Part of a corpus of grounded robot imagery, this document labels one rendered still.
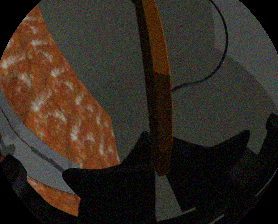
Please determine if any orange handle with grey ring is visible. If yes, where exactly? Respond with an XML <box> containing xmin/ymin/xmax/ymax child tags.
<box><xmin>131</xmin><ymin>0</ymin><xmax>174</xmax><ymax>177</ymax></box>

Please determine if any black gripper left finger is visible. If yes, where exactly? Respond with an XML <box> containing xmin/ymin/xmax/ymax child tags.
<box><xmin>62</xmin><ymin>131</ymin><xmax>156</xmax><ymax>214</ymax></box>

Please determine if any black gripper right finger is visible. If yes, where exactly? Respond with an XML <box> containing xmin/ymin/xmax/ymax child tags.
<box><xmin>166</xmin><ymin>129</ymin><xmax>251</xmax><ymax>212</ymax></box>

